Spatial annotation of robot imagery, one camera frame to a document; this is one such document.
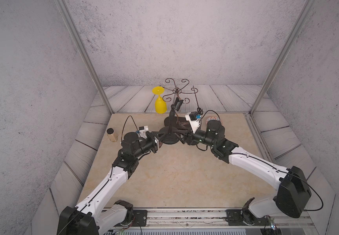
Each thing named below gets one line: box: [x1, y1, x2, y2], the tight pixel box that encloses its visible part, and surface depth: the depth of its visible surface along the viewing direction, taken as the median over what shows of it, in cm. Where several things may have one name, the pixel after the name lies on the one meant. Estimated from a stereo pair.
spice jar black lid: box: [106, 127, 115, 135], surface depth 101 cm
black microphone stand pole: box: [196, 107, 204, 116], surface depth 91 cm
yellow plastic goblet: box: [151, 86, 168, 115], surface depth 92 cm
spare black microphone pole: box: [168, 96, 184, 136], surface depth 65 cm
